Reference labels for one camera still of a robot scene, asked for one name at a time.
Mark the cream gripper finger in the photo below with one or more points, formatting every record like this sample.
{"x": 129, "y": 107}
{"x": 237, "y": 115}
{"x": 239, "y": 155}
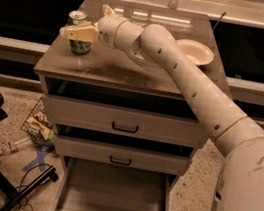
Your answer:
{"x": 85, "y": 33}
{"x": 107, "y": 10}

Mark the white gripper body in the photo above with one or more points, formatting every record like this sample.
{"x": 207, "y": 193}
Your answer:
{"x": 106, "y": 31}

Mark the green soda can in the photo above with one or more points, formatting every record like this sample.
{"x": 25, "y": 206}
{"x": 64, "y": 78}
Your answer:
{"x": 78, "y": 47}

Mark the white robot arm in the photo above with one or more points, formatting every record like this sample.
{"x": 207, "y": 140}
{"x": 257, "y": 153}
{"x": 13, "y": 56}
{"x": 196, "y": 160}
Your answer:
{"x": 154, "y": 46}

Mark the open bottom drawer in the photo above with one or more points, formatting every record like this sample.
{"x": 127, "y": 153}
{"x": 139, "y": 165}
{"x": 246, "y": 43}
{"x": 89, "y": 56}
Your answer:
{"x": 93, "y": 186}

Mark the green chip bag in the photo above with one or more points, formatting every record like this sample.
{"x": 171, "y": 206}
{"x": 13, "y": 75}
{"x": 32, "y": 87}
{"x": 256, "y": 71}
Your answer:
{"x": 142, "y": 25}

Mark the white paper bowl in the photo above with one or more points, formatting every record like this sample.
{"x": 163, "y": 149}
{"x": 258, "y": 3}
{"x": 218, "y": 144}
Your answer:
{"x": 198, "y": 53}

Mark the snack bag on floor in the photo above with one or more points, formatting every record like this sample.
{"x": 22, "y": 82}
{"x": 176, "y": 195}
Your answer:
{"x": 38, "y": 127}

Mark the clear plastic bottle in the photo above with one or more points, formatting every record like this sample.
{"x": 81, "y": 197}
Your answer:
{"x": 15, "y": 146}

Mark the top drawer with black handle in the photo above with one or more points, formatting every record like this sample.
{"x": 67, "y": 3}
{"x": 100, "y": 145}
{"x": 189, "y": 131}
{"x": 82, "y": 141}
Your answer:
{"x": 122, "y": 121}

